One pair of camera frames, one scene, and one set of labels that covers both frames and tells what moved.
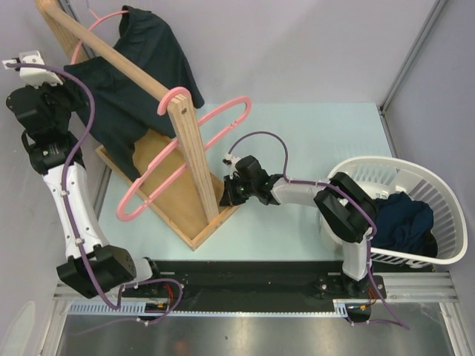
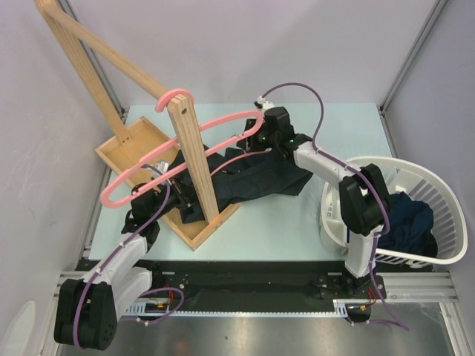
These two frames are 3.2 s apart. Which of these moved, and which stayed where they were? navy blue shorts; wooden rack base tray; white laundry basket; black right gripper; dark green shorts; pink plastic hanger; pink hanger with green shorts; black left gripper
Moved: black right gripper; pink plastic hanger; black left gripper; pink hanger with green shorts; dark green shorts
Stayed: navy blue shorts; white laundry basket; wooden rack base tray
